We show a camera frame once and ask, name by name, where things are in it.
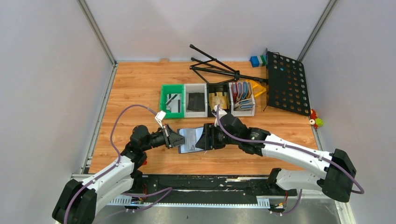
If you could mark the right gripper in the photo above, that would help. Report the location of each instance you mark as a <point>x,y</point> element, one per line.
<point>209,136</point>

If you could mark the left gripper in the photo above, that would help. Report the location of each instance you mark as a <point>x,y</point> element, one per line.
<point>167,136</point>

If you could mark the blue card holder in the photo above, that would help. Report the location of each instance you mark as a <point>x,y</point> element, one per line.
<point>181,149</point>

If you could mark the white printed card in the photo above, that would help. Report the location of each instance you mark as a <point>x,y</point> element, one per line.
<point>192,136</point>

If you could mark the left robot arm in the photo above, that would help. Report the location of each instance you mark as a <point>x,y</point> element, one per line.
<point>80,201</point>

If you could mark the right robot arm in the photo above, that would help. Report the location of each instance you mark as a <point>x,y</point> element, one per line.
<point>332,173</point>

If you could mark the silver cards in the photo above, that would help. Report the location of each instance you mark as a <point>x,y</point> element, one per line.
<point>174,102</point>

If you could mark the black cards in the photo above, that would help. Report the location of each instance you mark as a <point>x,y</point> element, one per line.
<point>196,102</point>

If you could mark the white bin with black cards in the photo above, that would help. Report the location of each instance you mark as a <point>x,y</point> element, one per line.
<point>190,88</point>

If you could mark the gold cards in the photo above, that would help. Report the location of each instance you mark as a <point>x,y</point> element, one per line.
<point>219,98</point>

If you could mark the white bin with card holders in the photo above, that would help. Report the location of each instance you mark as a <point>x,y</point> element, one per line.
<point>242,99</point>

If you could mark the green bin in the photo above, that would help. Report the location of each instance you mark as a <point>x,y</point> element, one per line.
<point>167,89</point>

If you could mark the yellow triangle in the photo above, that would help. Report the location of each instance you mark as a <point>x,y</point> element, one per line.
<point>255,89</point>

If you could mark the black music stand tripod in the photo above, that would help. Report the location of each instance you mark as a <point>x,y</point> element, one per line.
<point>213,65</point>

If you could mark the blue green white blocks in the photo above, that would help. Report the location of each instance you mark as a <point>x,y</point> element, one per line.
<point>258,61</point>

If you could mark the black perforated stand plate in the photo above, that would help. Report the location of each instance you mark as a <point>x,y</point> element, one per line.
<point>287,84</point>

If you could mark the colourful small toy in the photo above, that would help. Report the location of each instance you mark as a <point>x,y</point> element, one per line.
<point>315,121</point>

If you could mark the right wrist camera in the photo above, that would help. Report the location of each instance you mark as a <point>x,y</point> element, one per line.
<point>218,113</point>

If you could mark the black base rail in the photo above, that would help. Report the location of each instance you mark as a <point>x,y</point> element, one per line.
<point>208,189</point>

